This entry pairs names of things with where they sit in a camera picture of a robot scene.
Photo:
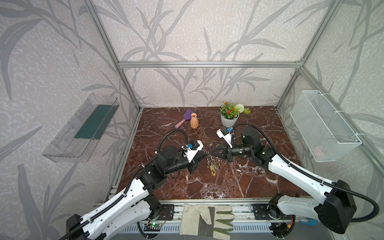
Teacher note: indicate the white wire mesh basket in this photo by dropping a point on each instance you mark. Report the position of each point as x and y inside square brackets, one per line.
[327, 134]

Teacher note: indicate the beige green work glove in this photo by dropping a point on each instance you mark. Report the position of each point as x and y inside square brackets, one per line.
[206, 220]

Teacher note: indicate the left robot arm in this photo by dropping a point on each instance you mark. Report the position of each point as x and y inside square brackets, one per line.
[136, 202]

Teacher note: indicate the white pot artificial plant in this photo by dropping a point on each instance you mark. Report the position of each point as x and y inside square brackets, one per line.
[230, 113]

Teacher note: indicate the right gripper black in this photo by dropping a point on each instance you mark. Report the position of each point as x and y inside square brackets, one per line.
[226, 152]

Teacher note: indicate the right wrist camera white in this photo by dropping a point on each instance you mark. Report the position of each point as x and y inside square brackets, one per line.
[227, 134]

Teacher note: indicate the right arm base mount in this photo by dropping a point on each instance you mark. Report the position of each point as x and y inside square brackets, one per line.
[260, 211]

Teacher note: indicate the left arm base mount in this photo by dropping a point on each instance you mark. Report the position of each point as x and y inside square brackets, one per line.
[165, 213]

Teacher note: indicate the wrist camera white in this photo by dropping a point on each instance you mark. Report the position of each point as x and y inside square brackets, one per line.
[190, 150]
[227, 134]

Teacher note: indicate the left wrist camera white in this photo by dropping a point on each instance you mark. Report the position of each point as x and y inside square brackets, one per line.
[190, 150]

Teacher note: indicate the left circuit board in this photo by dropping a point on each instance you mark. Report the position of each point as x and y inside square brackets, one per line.
[153, 227]

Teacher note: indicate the orange ribbed vase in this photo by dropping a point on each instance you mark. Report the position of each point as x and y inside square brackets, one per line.
[194, 121]

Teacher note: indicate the clear plastic wall shelf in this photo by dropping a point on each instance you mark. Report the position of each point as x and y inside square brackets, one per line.
[78, 139]

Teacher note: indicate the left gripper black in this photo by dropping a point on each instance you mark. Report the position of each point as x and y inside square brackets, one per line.
[193, 162]

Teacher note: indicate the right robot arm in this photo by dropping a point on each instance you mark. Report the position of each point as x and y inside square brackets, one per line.
[333, 204]

